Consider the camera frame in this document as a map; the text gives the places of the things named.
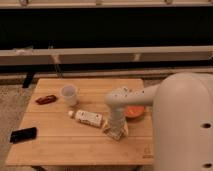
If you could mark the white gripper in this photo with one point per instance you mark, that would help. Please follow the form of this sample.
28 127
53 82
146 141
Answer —
117 121

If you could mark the white sponge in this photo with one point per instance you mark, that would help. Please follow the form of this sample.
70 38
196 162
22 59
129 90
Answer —
116 132

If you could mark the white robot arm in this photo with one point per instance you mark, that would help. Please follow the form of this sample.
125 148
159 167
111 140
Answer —
182 119

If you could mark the orange bowl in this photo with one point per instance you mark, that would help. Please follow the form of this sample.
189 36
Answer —
133 112

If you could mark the white bottle lying down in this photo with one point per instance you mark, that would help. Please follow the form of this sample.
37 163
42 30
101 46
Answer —
90 118

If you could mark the wooden table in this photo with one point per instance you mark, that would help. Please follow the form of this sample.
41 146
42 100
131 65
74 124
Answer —
62 141

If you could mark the translucent plastic cup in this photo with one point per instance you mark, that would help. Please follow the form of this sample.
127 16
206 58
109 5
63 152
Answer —
69 94

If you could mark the red snack bar wrapper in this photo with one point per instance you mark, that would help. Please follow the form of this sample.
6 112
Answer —
46 99

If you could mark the black rectangular device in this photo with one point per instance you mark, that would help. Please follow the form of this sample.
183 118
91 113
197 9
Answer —
23 135

